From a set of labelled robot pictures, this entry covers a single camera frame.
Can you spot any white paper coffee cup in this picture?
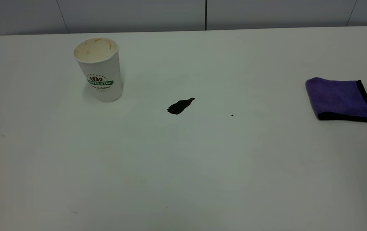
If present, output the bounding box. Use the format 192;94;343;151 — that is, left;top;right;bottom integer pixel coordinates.
73;37;123;103

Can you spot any purple cloth with black trim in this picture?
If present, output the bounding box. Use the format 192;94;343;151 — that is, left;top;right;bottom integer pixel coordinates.
305;77;367;134

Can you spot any dark coffee spill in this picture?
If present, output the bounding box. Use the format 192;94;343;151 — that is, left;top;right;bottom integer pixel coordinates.
167;97;196;115

